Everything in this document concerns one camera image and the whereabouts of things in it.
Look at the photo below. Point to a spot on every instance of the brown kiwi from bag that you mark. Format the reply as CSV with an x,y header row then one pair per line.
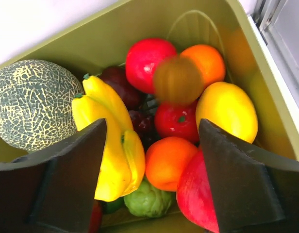
x,y
177,81

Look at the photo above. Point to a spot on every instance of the green netted melon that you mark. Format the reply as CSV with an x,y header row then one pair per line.
x,y
35,104

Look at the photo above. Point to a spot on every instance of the dark red apple in bin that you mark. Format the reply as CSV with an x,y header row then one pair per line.
x,y
194,196

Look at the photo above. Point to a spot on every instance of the orange fruit in bin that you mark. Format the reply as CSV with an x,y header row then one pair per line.
x,y
165,161
209,61

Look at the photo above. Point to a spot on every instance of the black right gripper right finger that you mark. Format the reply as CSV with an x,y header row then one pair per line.
x,y
253,190

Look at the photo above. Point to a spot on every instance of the dark purple grapes in bin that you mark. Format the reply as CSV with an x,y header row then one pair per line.
x,y
143,122

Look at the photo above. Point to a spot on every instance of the yellow banana bunch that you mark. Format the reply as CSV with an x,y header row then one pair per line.
x,y
123,162

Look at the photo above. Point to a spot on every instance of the green custard apple in bin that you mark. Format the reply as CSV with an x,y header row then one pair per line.
x,y
148,201

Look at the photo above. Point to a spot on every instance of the yellow lemon from bag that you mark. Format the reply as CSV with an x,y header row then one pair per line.
x,y
229,107

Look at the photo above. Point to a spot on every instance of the olive green plastic bin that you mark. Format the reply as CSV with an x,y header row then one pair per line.
x,y
104,39

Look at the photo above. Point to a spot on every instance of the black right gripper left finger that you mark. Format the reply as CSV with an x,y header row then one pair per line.
x,y
52,190

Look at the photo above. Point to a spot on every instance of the red tomato in bin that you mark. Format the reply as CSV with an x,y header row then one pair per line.
x,y
177,121

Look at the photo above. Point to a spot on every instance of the red fruit in bin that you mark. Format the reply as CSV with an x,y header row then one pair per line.
x,y
142,60

